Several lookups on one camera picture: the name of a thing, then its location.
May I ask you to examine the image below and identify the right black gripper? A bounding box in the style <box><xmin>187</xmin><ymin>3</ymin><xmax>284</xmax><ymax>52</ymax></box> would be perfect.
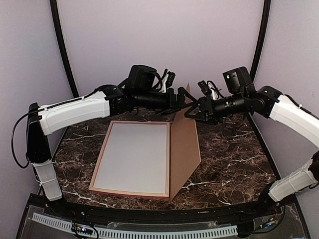
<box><xmin>184</xmin><ymin>91</ymin><xmax>247</xmax><ymax>125</ymax></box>

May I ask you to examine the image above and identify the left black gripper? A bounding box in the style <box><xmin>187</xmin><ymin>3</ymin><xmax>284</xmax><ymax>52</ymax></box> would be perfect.
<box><xmin>136</xmin><ymin>87</ymin><xmax>197</xmax><ymax>117</ymax></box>

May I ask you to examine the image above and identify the brown cardboard backing board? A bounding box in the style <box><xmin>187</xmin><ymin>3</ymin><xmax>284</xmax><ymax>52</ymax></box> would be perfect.
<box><xmin>169</xmin><ymin>82</ymin><xmax>202</xmax><ymax>200</ymax></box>

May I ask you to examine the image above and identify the cat and books photo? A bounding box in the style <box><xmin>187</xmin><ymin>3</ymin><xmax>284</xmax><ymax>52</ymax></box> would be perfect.
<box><xmin>94</xmin><ymin>123</ymin><xmax>167</xmax><ymax>194</ymax></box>

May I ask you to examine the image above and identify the pink wooden picture frame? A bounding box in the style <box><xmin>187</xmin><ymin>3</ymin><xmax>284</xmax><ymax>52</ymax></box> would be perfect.
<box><xmin>88</xmin><ymin>120</ymin><xmax>170</xmax><ymax>199</ymax></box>

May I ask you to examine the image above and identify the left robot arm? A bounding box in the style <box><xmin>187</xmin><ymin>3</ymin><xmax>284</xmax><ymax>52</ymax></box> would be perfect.
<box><xmin>24</xmin><ymin>65</ymin><xmax>201</xmax><ymax>217</ymax></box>

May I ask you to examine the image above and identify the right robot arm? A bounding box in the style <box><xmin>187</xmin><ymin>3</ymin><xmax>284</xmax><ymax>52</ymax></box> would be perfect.
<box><xmin>185</xmin><ymin>67</ymin><xmax>319</xmax><ymax>216</ymax></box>

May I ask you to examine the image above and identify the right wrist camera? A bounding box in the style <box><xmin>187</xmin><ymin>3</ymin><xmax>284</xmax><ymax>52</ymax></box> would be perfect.
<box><xmin>197</xmin><ymin>80</ymin><xmax>224</xmax><ymax>101</ymax></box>

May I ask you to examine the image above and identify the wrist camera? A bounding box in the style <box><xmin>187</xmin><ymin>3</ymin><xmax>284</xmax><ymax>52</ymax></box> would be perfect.
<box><xmin>197</xmin><ymin>80</ymin><xmax>224</xmax><ymax>101</ymax></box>
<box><xmin>159</xmin><ymin>69</ymin><xmax>175</xmax><ymax>93</ymax></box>

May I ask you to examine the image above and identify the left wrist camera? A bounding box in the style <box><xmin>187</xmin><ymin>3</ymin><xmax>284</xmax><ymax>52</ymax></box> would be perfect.
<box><xmin>159</xmin><ymin>69</ymin><xmax>175</xmax><ymax>93</ymax></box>

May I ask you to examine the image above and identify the black front rail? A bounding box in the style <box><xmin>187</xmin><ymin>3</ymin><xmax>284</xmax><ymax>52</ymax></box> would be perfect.
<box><xmin>29</xmin><ymin>196</ymin><xmax>287</xmax><ymax>226</ymax></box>

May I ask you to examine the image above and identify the right black corner post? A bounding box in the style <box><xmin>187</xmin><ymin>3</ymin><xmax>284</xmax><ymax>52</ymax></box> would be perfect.
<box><xmin>242</xmin><ymin>0</ymin><xmax>272</xmax><ymax>102</ymax></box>

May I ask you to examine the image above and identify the black corner post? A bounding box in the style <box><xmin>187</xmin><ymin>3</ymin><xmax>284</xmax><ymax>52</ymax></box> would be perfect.
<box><xmin>49</xmin><ymin>0</ymin><xmax>79</xmax><ymax>98</ymax></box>
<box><xmin>242</xmin><ymin>0</ymin><xmax>272</xmax><ymax>102</ymax></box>

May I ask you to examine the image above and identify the white slotted cable duct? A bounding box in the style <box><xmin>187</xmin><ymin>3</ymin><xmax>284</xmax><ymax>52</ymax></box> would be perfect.
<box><xmin>31</xmin><ymin>213</ymin><xmax>238</xmax><ymax>239</ymax></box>

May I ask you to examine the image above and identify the left black corner post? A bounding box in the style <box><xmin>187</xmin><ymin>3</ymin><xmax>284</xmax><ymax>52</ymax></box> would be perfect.
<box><xmin>49</xmin><ymin>0</ymin><xmax>79</xmax><ymax>98</ymax></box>

